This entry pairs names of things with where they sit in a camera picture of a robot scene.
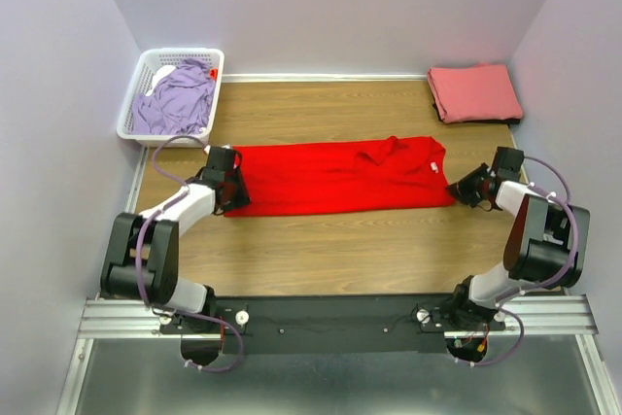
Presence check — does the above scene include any white plastic laundry basket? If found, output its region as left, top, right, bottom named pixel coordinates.
left=117, top=48, right=225, bottom=147

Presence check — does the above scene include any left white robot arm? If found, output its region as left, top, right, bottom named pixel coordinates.
left=100, top=167, right=250, bottom=332

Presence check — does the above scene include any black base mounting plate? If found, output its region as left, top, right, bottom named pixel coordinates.
left=159, top=294, right=505, bottom=363

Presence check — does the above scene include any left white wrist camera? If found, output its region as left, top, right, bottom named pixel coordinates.
left=200, top=146, right=242, bottom=183

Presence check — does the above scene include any white garment in basket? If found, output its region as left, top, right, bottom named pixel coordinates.
left=145, top=65, right=176, bottom=96

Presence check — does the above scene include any purple t shirt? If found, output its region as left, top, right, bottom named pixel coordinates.
left=131, top=58, right=216, bottom=136

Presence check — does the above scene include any red t shirt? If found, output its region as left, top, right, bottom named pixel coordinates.
left=227, top=136, right=455, bottom=218

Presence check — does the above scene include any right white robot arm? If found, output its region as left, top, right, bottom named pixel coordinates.
left=442, top=162, right=590, bottom=329

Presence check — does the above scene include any folded pink t shirt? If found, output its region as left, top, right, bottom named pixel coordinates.
left=427, top=64, right=524, bottom=118

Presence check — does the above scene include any aluminium frame rail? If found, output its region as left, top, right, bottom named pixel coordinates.
left=59, top=290, right=621, bottom=414

